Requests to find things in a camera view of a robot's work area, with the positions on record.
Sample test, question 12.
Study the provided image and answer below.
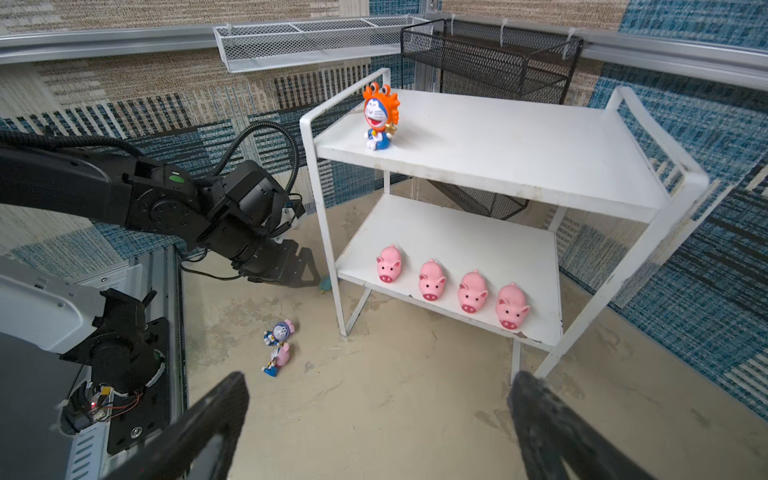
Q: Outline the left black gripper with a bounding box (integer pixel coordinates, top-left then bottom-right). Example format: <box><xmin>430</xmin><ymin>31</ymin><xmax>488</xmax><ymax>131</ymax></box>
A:
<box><xmin>203</xmin><ymin>161</ymin><xmax>321</xmax><ymax>288</ymax></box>

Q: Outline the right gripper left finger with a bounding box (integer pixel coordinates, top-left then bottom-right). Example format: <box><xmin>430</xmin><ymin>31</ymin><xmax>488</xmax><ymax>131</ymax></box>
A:
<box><xmin>107</xmin><ymin>372</ymin><xmax>249</xmax><ymax>479</ymax></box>

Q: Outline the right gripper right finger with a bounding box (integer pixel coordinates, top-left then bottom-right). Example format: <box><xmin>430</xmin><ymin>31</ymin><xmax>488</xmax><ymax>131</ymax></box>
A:
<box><xmin>507</xmin><ymin>371</ymin><xmax>652</xmax><ymax>479</ymax></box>

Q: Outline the pink hooded Doraemon figure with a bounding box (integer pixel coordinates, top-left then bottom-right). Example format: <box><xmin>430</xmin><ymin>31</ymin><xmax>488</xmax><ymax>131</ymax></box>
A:
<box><xmin>262</xmin><ymin>342</ymin><xmax>291</xmax><ymax>377</ymax></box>

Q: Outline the pink rubber pig toy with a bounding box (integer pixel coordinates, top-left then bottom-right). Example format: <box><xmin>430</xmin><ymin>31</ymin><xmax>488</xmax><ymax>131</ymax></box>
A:
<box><xmin>495</xmin><ymin>283</ymin><xmax>531</xmax><ymax>330</ymax></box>
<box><xmin>458</xmin><ymin>270</ymin><xmax>489</xmax><ymax>314</ymax></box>
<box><xmin>419</xmin><ymin>259</ymin><xmax>447</xmax><ymax>301</ymax></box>
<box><xmin>377</xmin><ymin>244</ymin><xmax>403</xmax><ymax>283</ymax></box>

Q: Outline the orange crab Doraemon figure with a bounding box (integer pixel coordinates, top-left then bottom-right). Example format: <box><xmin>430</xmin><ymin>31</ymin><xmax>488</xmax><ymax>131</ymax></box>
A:
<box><xmin>363</xmin><ymin>82</ymin><xmax>400</xmax><ymax>150</ymax></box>

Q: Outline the teal hooded Doraemon figure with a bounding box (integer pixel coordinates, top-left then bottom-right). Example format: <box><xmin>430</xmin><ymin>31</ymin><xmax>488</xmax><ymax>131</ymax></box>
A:
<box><xmin>319</xmin><ymin>276</ymin><xmax>332</xmax><ymax>292</ymax></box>

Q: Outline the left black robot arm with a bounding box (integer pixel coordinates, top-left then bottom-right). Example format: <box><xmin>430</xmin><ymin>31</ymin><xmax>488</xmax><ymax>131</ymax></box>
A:
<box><xmin>1</xmin><ymin>121</ymin><xmax>321</xmax><ymax>288</ymax></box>

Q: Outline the white two-tier metal shelf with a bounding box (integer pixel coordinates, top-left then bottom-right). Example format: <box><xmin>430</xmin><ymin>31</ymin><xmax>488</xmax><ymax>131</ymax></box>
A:
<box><xmin>299</xmin><ymin>68</ymin><xmax>710</xmax><ymax>378</ymax></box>

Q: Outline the purple hooded Doraemon figure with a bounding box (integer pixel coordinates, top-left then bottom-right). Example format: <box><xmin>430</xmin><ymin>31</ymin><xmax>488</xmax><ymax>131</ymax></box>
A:
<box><xmin>263</xmin><ymin>319</ymin><xmax>296</xmax><ymax>346</ymax></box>

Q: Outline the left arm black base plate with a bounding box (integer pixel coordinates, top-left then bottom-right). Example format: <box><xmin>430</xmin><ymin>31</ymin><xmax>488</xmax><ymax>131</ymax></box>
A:
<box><xmin>58</xmin><ymin>289</ymin><xmax>171</xmax><ymax>455</ymax></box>

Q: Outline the aluminium front rail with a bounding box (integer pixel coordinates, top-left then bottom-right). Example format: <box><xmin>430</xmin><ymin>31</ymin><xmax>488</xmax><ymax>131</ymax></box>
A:
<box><xmin>1</xmin><ymin>248</ymin><xmax>188</xmax><ymax>479</ymax></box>

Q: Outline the white wire mesh basket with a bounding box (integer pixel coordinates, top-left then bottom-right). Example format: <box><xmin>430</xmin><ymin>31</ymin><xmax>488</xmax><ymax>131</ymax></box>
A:
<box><xmin>213</xmin><ymin>15</ymin><xmax>426</xmax><ymax>73</ymax></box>

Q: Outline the black mesh wire shelf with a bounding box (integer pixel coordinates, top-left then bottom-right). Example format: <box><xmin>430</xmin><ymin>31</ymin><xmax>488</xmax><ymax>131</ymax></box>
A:
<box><xmin>400</xmin><ymin>17</ymin><xmax>585</xmax><ymax>221</ymax></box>

